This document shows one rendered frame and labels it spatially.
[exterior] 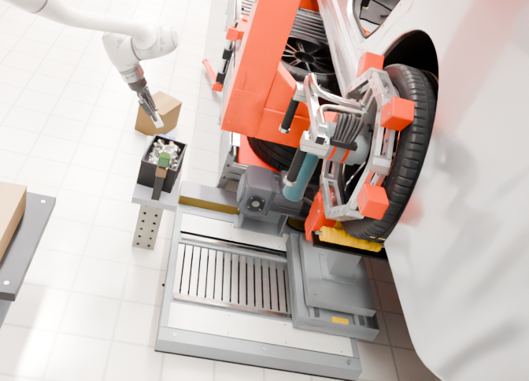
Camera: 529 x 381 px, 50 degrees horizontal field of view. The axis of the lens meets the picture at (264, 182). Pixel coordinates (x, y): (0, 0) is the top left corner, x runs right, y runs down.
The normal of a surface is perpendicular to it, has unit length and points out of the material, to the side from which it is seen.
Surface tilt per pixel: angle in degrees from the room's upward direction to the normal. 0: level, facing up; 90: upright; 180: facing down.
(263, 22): 90
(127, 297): 0
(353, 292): 0
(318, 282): 0
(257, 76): 90
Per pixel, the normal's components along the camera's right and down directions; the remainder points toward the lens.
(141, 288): 0.29, -0.77
